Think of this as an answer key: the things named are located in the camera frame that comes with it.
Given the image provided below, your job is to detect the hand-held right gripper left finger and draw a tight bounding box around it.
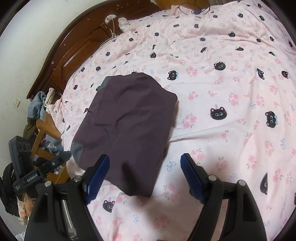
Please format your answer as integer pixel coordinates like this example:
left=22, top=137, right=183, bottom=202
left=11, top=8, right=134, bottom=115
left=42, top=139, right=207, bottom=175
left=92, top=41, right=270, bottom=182
left=24, top=154, right=111, bottom=241

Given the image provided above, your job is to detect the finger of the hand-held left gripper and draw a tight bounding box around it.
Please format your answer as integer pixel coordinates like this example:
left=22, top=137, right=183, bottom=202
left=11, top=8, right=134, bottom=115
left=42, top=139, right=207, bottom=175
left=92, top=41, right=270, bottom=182
left=38, top=151, right=72, bottom=176

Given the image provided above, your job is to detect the light blue garment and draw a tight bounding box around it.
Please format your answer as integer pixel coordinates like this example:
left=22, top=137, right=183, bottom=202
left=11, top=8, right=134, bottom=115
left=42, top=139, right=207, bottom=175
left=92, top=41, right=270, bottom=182
left=28, top=91, right=49, bottom=120

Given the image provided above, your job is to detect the dark olive garment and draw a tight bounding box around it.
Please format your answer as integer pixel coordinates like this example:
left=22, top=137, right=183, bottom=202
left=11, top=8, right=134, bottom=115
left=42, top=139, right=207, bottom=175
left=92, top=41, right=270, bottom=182
left=22, top=116, right=40, bottom=142

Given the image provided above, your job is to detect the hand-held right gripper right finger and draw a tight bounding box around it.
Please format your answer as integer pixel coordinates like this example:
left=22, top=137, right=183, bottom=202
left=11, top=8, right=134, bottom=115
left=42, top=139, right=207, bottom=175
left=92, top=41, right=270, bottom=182
left=180, top=152, right=269, bottom=241

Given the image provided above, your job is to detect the orange wooden wardrobe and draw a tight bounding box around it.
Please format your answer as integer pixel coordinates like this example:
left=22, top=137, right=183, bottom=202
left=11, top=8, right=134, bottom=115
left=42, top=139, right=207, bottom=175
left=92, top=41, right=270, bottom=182
left=156, top=0, right=183, bottom=6

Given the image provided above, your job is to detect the cream garment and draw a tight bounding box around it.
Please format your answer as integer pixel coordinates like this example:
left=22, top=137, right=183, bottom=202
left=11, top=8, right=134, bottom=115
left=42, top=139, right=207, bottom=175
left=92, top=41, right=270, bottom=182
left=44, top=88, right=62, bottom=108

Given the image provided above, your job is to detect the purple grey hooded jacket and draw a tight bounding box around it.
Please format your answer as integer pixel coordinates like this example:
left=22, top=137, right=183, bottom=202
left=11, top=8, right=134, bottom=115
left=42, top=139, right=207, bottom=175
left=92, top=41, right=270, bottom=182
left=70, top=72, right=178, bottom=197

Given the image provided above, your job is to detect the dark wooden headboard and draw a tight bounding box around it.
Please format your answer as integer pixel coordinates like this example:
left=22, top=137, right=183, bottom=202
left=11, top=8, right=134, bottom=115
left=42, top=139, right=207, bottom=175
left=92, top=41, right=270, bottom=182
left=26, top=0, right=162, bottom=100

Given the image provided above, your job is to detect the pink cat print blanket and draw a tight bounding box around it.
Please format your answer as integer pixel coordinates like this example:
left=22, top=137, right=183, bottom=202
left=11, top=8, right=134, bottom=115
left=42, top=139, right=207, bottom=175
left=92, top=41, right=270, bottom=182
left=45, top=0, right=296, bottom=241

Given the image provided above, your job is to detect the white cable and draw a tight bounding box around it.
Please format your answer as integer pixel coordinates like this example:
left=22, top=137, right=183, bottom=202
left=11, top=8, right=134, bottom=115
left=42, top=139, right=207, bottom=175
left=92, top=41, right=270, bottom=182
left=99, top=14, right=118, bottom=45

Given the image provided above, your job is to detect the black cable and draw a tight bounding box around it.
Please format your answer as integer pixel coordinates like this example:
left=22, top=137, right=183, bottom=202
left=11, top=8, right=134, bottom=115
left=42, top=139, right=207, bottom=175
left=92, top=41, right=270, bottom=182
left=178, top=0, right=211, bottom=15

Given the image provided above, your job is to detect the black bag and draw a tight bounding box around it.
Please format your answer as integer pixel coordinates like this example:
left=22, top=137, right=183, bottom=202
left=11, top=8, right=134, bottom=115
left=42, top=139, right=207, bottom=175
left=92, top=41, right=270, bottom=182
left=0, top=162, right=21, bottom=217

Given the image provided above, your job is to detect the wooden chair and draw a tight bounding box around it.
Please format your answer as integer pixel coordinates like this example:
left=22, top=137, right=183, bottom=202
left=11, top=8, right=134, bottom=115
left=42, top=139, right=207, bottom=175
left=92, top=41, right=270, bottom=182
left=30, top=112, right=71, bottom=186

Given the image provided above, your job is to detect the pale blue cloth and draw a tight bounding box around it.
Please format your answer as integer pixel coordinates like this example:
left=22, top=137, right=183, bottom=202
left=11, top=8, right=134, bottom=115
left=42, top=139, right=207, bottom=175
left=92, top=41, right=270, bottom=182
left=39, top=132, right=63, bottom=163

